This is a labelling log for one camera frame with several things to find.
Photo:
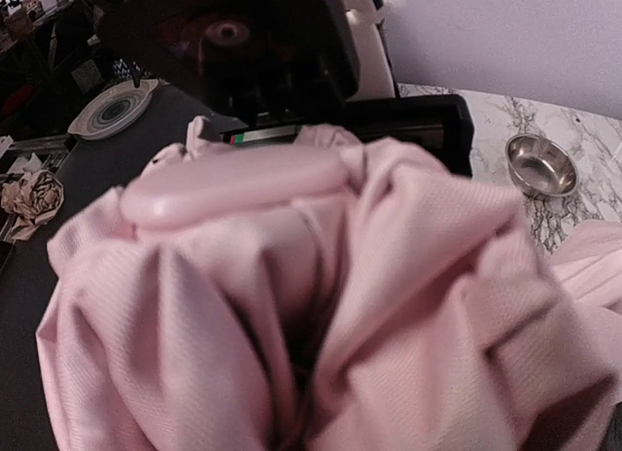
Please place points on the pink and black umbrella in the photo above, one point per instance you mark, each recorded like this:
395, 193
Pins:
325, 295

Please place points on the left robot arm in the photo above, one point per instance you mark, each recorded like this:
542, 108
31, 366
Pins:
279, 64

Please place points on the white patterned round plate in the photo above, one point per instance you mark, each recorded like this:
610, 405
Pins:
113, 110

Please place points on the small stainless steel bowl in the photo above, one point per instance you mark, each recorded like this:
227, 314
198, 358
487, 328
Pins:
539, 167

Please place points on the crumpled beige paper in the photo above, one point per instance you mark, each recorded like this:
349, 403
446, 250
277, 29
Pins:
34, 200

